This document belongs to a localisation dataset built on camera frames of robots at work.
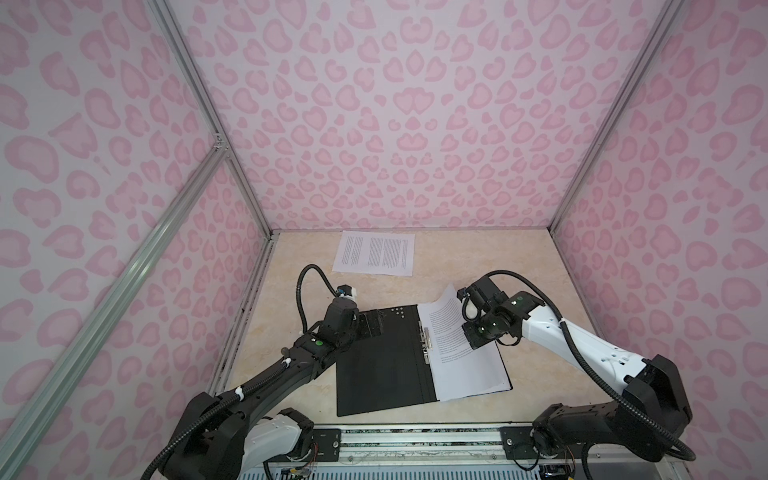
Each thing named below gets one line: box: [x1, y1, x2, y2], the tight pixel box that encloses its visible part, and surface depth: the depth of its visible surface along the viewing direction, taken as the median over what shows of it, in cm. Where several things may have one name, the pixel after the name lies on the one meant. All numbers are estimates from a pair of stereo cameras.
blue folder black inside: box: [336, 304, 513, 417], surface depth 86 cm
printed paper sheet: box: [417, 284, 511, 402], surface depth 87 cm
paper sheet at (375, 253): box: [332, 230, 415, 277], surface depth 116 cm
